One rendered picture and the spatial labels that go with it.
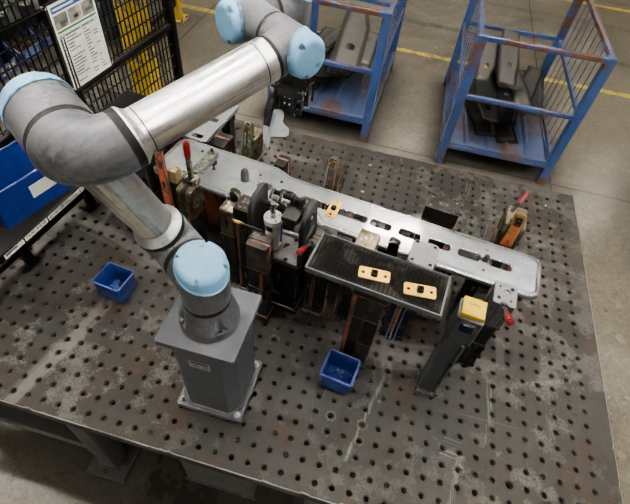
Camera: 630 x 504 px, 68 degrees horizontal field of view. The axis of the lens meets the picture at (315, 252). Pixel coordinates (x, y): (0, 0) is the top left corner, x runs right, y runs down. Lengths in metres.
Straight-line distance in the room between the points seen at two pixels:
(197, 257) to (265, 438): 0.67
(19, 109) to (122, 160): 0.17
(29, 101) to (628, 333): 2.97
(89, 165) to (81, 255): 1.25
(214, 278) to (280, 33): 0.50
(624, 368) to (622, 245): 0.97
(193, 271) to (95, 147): 0.39
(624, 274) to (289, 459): 2.55
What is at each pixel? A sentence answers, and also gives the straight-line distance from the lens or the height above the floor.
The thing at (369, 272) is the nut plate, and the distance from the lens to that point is 1.24.
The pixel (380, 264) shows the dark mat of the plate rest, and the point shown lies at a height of 1.16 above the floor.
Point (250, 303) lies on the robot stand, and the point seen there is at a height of 1.10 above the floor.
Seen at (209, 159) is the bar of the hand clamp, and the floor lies 1.07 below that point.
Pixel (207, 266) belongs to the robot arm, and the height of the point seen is 1.32.
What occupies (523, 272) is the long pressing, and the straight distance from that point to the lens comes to 1.63.
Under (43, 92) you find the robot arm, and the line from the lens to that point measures 0.83.
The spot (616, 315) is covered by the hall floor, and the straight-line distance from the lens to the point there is 3.20.
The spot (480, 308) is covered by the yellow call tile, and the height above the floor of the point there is 1.16.
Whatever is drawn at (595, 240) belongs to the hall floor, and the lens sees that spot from 3.56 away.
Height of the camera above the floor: 2.12
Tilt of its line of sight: 50 degrees down
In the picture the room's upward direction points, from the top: 7 degrees clockwise
